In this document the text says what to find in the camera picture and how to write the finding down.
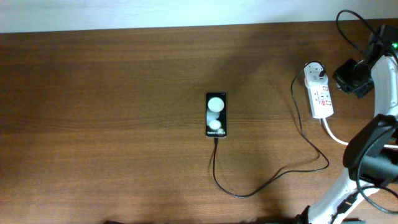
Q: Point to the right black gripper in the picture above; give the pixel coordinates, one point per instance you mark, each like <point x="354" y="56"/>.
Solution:
<point x="338" y="76"/>

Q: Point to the white power strip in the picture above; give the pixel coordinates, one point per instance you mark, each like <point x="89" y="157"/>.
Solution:
<point x="320" y="101"/>

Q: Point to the black smartphone with white circles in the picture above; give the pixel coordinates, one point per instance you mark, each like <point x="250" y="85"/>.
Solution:
<point x="216" y="124"/>

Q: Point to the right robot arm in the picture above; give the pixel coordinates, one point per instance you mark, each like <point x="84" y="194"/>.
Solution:
<point x="370" y="162"/>

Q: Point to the white USB charger plug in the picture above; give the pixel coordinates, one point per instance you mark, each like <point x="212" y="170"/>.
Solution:
<point x="315" y="74"/>

